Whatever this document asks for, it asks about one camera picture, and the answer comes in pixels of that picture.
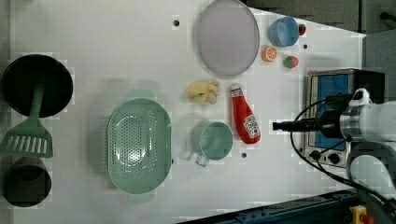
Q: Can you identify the red plush ketchup bottle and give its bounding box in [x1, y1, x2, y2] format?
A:
[230, 83, 261, 145]

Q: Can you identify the green oval strainer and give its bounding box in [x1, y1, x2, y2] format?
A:
[106, 90, 173, 203]

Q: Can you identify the grey round plate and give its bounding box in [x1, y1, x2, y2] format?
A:
[197, 0, 260, 76]

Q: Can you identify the green measuring cup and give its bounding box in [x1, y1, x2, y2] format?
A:
[191, 120, 233, 167]

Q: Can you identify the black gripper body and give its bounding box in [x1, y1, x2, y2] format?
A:
[272, 94, 352, 138]

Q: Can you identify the green slotted spatula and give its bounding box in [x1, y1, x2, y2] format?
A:
[0, 83, 53, 158]

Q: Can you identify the small red strawberry toy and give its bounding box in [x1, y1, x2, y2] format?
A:
[299, 24, 306, 35]

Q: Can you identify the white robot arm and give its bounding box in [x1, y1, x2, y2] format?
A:
[273, 88, 395, 200]

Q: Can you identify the black cable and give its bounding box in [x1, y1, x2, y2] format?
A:
[289, 98, 396, 213]

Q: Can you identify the yellow plush banana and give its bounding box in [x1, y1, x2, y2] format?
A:
[186, 79, 219, 105]

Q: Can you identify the silver toaster oven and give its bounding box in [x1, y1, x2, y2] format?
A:
[301, 68, 385, 168]

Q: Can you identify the yellow red emergency button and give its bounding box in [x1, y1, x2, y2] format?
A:
[349, 205, 375, 224]

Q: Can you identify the orange slice toy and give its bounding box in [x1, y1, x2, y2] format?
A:
[262, 47, 277, 62]

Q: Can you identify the blue metal frame rail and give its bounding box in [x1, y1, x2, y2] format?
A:
[177, 190, 361, 224]

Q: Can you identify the black cylindrical cup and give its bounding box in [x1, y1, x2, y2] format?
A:
[3, 157, 52, 207]

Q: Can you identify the black round pan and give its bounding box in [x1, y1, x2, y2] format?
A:
[1, 54, 74, 118]

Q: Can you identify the blue cup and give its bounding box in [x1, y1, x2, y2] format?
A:
[268, 17, 300, 48]

